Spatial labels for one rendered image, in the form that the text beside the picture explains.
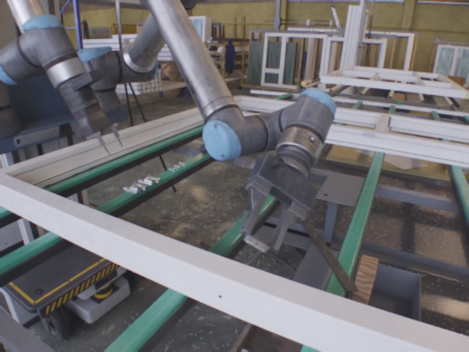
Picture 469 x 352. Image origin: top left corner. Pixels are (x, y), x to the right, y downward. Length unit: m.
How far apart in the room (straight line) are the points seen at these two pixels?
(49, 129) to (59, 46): 0.55
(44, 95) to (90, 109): 0.67
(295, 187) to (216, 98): 0.27
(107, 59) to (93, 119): 0.67
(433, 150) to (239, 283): 1.07
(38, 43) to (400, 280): 1.12
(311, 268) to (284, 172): 0.38
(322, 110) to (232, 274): 0.39
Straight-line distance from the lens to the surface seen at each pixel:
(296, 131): 0.66
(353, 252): 0.71
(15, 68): 0.96
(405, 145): 1.40
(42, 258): 0.78
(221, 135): 0.68
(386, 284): 1.05
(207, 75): 0.77
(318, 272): 0.92
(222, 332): 1.65
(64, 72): 0.87
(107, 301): 1.71
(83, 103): 0.87
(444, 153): 1.41
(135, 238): 0.59
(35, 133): 1.35
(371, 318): 0.47
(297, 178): 0.64
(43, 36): 0.89
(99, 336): 1.73
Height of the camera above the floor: 1.26
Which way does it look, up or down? 23 degrees down
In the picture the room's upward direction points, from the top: 1 degrees clockwise
